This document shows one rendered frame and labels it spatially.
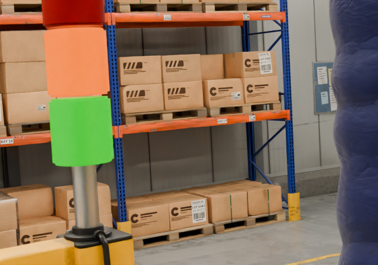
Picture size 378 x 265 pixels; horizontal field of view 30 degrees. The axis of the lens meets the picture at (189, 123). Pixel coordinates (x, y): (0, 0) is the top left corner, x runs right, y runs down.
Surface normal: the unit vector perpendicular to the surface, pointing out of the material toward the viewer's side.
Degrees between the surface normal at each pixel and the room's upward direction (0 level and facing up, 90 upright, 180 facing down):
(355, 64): 76
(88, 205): 90
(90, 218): 90
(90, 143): 90
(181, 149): 90
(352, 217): 100
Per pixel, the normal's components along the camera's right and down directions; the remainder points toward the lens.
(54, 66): -0.55, 0.09
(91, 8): 0.66, 0.02
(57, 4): -0.32, 0.09
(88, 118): 0.44, 0.04
